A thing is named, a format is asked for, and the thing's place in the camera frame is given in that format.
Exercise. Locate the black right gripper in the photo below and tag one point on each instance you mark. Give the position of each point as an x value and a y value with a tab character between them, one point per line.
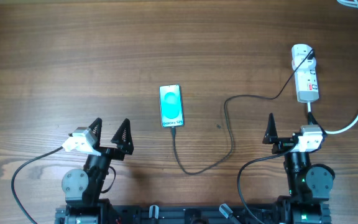
283	144

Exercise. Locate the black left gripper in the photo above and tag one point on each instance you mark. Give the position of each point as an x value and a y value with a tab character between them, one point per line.
116	153

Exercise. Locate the white power strip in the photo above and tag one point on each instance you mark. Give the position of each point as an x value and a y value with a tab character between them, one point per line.
306	81

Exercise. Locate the cyan screen smartphone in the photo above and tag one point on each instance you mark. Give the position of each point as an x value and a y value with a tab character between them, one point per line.
171	107

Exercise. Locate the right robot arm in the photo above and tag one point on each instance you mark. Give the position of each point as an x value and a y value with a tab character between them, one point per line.
309	184

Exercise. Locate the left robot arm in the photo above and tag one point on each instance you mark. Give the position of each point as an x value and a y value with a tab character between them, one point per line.
83	187

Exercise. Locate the white charger plug adapter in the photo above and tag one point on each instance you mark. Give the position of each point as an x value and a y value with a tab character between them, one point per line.
303	62

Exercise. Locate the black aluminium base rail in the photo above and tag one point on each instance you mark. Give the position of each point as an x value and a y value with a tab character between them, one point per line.
266	213

